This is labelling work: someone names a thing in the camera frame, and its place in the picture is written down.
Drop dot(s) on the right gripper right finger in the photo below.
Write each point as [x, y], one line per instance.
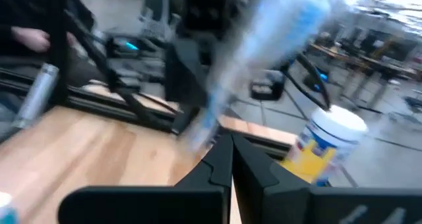
[296, 207]

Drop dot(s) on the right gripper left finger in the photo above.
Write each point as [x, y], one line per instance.
[184, 204]

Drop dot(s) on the blue toothbrush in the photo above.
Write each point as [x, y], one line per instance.
[263, 43]

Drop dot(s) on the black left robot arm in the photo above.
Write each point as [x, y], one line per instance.
[188, 69]

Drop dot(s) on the yellow disinfectant wipes canister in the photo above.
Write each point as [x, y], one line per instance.
[326, 141]

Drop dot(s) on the background work desk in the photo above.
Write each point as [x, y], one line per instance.
[362, 61]

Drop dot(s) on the person's hand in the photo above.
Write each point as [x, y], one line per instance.
[29, 39]

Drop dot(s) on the person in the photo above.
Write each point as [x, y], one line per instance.
[33, 6]

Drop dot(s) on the silver aluminium post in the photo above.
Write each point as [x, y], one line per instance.
[36, 95]

